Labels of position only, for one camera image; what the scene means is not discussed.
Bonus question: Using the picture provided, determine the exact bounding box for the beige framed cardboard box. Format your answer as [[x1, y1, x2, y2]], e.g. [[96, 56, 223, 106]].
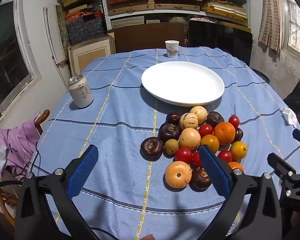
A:
[[67, 36, 115, 74]]

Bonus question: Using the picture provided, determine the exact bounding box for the white paper cup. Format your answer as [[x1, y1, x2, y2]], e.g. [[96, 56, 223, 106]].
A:
[[165, 40, 179, 58]]

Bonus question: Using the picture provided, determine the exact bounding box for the small dark water chestnut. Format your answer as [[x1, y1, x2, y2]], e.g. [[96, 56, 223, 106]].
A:
[[166, 112, 181, 125]]

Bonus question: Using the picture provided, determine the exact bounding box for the green patterned roll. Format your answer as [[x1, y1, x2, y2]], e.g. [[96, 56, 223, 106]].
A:
[[55, 5, 70, 48]]

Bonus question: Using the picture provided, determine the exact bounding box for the orange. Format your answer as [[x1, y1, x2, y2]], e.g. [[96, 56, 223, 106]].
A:
[[227, 162, 244, 173], [213, 122, 236, 146]]

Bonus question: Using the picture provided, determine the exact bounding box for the black stool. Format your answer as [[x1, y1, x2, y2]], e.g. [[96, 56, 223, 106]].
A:
[[250, 69, 270, 84]]

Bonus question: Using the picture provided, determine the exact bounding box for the white drink can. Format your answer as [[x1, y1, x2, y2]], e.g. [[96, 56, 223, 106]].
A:
[[67, 74, 94, 109]]

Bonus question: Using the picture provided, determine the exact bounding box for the brown board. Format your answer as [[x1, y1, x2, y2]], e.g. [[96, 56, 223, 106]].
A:
[[114, 22, 187, 53]]

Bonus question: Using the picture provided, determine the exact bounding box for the red cherry tomato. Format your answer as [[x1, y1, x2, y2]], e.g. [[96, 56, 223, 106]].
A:
[[217, 150, 233, 163], [192, 151, 203, 167], [174, 147, 193, 164], [228, 115, 240, 128], [199, 124, 214, 138]]

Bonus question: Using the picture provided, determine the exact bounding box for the black panel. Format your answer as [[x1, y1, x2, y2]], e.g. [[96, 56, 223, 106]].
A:
[[187, 20, 253, 65]]

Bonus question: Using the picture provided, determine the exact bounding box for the hanging beige checked curtain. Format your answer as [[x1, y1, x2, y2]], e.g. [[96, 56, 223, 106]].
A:
[[258, 0, 288, 53]]

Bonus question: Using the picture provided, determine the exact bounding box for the white narrow board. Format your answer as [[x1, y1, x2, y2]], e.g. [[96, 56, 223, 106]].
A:
[[44, 6, 70, 90]]

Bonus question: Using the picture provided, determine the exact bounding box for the crumpled white tissue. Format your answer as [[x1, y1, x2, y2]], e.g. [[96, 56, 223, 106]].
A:
[[281, 107, 299, 127]]

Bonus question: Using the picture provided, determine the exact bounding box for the wooden chair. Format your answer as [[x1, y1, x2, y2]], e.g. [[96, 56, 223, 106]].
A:
[[0, 109, 50, 220]]

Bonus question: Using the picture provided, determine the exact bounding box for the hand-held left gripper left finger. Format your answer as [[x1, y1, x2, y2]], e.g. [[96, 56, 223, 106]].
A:
[[14, 144, 100, 240]]

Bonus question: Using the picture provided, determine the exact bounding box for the black cable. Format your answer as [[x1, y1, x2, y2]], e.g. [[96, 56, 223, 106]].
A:
[[14, 140, 42, 178]]

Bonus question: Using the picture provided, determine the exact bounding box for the blue checked tablecloth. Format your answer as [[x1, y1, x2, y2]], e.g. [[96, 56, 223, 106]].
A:
[[31, 46, 300, 240]]

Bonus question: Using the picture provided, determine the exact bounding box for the window with patterned glass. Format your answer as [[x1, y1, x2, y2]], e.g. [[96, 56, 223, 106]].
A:
[[284, 0, 300, 55]]

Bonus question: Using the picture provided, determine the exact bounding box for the metal shelf rack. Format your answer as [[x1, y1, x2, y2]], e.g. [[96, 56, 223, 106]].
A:
[[99, 0, 250, 29]]

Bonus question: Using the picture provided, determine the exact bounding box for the yellow-orange tomato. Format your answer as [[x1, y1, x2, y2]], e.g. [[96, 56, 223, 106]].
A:
[[200, 134, 220, 154], [230, 141, 248, 160]]

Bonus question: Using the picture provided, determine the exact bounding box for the white oval plate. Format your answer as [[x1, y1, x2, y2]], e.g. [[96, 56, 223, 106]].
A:
[[141, 61, 225, 107]]

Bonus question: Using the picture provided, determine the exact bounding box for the pink jacket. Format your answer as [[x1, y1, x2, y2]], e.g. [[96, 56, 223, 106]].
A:
[[0, 116, 42, 184]]

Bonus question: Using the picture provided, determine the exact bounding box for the striped beige pepino melon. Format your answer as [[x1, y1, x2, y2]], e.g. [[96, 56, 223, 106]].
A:
[[179, 112, 199, 130]]

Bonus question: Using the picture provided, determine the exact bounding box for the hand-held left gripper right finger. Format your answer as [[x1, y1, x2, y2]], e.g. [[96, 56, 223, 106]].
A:
[[199, 145, 283, 240]]

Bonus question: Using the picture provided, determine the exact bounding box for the dark purple water chestnut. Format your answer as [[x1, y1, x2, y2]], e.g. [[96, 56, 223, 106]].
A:
[[205, 111, 225, 128], [158, 123, 182, 143], [140, 137, 165, 161], [190, 167, 212, 192]]

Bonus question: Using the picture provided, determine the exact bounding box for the beige fruit with ring mark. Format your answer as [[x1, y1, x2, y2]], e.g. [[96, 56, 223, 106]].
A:
[[165, 161, 192, 189]]

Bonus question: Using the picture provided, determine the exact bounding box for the small brownish round fruit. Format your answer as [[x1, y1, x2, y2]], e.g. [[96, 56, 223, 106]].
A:
[[164, 139, 179, 155]]

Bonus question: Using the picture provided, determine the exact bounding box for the aluminium frame window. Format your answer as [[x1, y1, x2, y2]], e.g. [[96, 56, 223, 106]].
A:
[[0, 0, 42, 128]]

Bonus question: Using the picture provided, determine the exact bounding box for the stack of blue patterned boxes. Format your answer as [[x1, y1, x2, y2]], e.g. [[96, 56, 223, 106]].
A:
[[65, 11, 107, 45]]

